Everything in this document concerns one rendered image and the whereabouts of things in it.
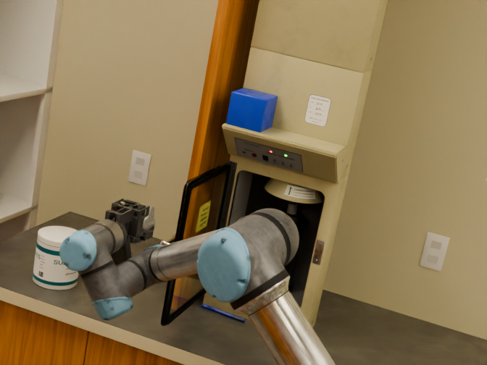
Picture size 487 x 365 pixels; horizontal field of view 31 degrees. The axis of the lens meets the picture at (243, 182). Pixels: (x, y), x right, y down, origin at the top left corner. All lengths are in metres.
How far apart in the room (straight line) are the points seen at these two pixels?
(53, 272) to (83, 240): 0.77
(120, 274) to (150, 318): 0.65
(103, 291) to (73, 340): 0.72
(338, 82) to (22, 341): 1.15
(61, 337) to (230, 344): 0.48
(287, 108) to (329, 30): 0.24
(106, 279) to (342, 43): 0.93
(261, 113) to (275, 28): 0.24
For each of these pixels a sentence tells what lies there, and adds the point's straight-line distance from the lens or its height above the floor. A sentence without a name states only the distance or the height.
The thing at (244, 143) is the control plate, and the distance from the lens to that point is 2.37.
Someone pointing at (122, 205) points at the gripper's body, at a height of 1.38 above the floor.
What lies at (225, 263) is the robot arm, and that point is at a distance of 1.51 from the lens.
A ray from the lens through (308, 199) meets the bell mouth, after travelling 2.47.
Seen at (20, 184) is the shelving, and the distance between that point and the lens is 3.34.
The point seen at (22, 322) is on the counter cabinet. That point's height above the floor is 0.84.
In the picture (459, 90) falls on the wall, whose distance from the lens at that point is 2.74.
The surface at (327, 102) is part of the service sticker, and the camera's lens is 2.37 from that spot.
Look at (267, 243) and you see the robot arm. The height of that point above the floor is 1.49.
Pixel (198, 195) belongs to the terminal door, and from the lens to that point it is 2.28.
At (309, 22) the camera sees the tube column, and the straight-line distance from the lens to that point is 2.37.
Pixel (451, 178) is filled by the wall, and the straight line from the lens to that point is 2.78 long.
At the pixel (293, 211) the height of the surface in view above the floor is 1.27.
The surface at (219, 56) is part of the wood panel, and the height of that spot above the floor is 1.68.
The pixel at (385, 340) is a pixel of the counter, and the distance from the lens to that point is 2.67.
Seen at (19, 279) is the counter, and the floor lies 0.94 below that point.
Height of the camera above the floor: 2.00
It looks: 16 degrees down
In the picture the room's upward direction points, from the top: 11 degrees clockwise
